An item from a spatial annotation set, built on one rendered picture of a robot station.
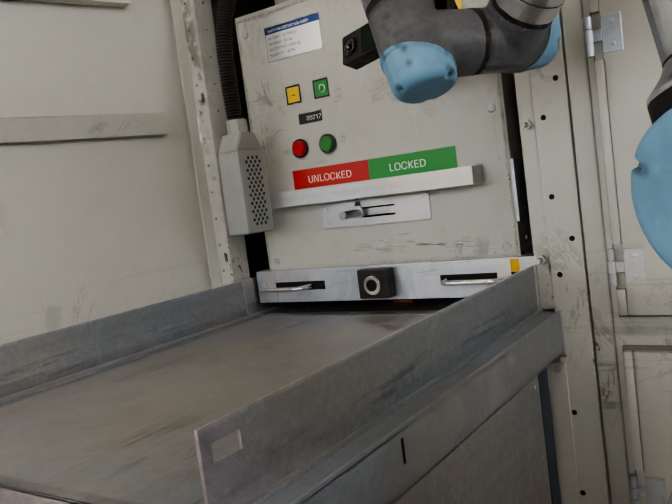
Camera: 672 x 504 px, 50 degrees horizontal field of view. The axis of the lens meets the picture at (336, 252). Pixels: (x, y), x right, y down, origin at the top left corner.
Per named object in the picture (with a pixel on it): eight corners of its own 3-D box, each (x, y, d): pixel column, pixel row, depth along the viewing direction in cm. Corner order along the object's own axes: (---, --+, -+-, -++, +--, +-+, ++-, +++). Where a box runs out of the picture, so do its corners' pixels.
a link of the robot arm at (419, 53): (500, 66, 77) (469, -20, 80) (409, 74, 73) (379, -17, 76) (465, 103, 85) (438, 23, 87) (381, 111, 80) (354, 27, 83)
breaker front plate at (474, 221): (517, 266, 107) (481, -61, 103) (268, 279, 134) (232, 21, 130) (520, 265, 108) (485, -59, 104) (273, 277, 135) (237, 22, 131)
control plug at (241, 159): (249, 234, 122) (234, 131, 121) (228, 236, 125) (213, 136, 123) (277, 229, 129) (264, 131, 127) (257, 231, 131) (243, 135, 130)
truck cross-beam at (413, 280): (538, 295, 106) (534, 255, 105) (260, 303, 136) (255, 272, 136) (549, 289, 110) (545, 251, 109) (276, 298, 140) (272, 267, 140)
